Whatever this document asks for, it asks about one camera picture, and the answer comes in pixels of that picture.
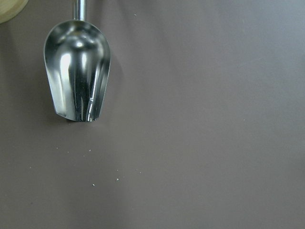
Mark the wooden mug tree stand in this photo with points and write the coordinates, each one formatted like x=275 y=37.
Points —
x=10 y=8

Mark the metal scoop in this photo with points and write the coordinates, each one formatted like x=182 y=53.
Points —
x=77 y=59

